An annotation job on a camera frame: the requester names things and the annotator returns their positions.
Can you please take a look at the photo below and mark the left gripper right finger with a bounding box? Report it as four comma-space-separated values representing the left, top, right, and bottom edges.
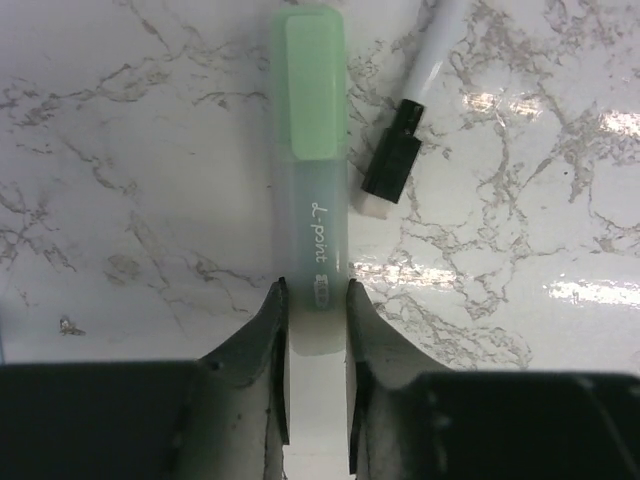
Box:
346, 281, 639, 479

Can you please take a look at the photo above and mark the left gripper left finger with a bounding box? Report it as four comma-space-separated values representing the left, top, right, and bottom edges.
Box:
1, 281, 289, 479

